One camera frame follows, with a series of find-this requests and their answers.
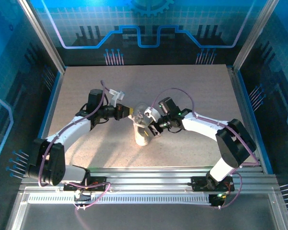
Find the white canvas shoe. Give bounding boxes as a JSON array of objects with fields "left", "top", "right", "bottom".
[{"left": 132, "top": 103, "right": 151, "bottom": 146}]

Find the white shoelace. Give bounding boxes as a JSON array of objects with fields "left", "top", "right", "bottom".
[{"left": 134, "top": 115, "right": 151, "bottom": 137}]

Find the black control board with lights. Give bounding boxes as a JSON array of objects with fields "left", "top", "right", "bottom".
[{"left": 209, "top": 191, "right": 231, "bottom": 208}]

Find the aluminium front frame rail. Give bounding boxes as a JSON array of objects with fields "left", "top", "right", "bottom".
[{"left": 19, "top": 167, "right": 279, "bottom": 192}]

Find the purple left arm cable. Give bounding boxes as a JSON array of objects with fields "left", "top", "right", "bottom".
[{"left": 38, "top": 80, "right": 111, "bottom": 211}]

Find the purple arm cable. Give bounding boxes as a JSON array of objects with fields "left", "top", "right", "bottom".
[
  {"left": 150, "top": 88, "right": 260, "bottom": 209},
  {"left": 38, "top": 80, "right": 111, "bottom": 211}
]

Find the white slotted cable duct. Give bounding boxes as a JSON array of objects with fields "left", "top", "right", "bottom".
[{"left": 27, "top": 193, "right": 212, "bottom": 206}]

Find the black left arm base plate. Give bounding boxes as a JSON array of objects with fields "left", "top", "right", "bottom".
[{"left": 63, "top": 176, "right": 108, "bottom": 192}]

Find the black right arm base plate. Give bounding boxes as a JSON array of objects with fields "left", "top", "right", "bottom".
[{"left": 191, "top": 176, "right": 235, "bottom": 192}]

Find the aluminium side frame rail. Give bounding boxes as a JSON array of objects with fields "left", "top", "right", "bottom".
[{"left": 227, "top": 67, "right": 264, "bottom": 173}]

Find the aluminium left corner post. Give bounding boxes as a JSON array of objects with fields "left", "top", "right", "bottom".
[{"left": 18, "top": 0, "right": 66, "bottom": 74}]

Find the aluminium corner post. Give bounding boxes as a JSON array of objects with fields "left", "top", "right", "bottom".
[
  {"left": 18, "top": 0, "right": 66, "bottom": 74},
  {"left": 232, "top": 0, "right": 280, "bottom": 70}
]

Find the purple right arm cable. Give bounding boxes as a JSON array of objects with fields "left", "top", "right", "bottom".
[{"left": 150, "top": 88, "right": 260, "bottom": 209}]

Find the aluminium right corner post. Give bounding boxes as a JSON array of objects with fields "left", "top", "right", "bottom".
[{"left": 232, "top": 0, "right": 280, "bottom": 70}]

